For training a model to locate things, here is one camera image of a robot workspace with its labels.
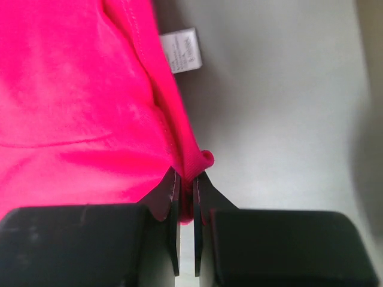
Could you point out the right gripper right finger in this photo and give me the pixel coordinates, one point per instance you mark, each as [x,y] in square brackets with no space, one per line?
[252,247]

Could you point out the pink t shirt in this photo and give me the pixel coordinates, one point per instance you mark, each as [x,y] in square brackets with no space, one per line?
[90,110]

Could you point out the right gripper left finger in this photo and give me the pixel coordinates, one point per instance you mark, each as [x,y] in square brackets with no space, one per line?
[135,244]

